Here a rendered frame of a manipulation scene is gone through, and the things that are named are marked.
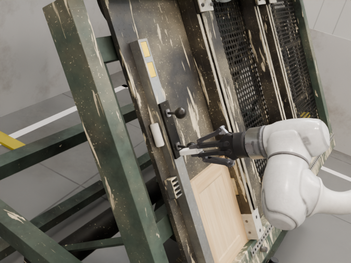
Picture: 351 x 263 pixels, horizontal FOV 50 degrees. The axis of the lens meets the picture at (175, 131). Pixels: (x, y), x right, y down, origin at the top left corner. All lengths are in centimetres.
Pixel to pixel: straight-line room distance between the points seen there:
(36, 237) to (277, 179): 114
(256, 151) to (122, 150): 38
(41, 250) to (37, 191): 154
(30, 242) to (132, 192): 71
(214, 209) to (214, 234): 9
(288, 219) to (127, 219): 51
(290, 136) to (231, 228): 77
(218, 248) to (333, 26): 360
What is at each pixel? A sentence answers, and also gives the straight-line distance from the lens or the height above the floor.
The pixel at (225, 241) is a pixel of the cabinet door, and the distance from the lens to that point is 162.
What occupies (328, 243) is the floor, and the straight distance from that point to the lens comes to 353.
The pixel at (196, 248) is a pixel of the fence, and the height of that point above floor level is 104.
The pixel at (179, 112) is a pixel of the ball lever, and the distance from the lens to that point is 118.
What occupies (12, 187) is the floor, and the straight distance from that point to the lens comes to 326.
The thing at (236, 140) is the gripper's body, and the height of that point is 156.
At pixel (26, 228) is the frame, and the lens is 179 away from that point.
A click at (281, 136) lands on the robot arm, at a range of 98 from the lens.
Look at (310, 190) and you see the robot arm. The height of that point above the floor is 159.
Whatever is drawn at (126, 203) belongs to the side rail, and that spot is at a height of 129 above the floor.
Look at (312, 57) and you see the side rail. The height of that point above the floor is 140.
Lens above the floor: 205
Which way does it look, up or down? 28 degrees down
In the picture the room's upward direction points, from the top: 13 degrees clockwise
